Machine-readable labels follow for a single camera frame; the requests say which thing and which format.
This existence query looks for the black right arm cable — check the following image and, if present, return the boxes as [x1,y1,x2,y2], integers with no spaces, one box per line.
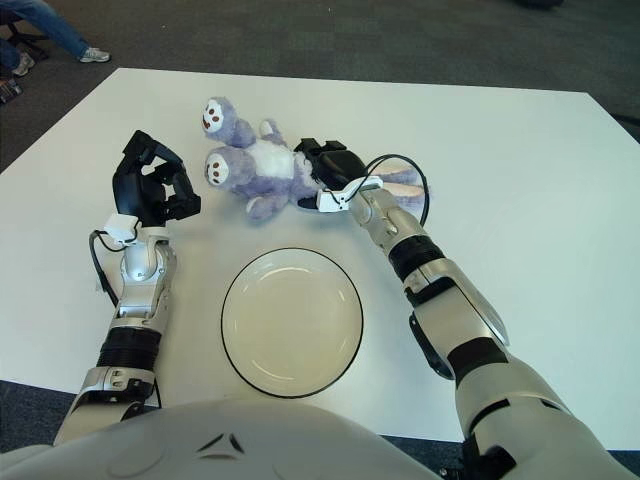
[364,152,431,229]

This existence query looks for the purple plush bunny doll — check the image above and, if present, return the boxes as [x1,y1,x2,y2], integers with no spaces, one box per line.
[199,95,430,224]

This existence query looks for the blue jeans person leg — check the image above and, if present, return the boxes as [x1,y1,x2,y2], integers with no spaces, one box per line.
[0,37,24,71]
[19,0,91,59]

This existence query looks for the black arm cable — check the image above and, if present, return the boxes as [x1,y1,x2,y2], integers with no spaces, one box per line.
[88,229,121,306]
[364,152,431,229]

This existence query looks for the black swivel chair base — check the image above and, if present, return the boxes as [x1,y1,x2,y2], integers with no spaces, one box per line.
[0,12,51,57]

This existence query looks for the white plate with black rim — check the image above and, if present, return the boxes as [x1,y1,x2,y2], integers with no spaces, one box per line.
[220,245,365,400]

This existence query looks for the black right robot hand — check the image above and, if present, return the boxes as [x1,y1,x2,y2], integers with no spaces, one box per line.
[293,137,369,214]

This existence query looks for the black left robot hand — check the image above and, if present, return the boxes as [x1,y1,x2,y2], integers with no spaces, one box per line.
[110,128,203,230]

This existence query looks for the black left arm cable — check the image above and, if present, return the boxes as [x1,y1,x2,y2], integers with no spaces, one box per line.
[88,229,121,306]

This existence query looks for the grey robot torso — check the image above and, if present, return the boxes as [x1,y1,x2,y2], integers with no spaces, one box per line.
[0,397,441,480]

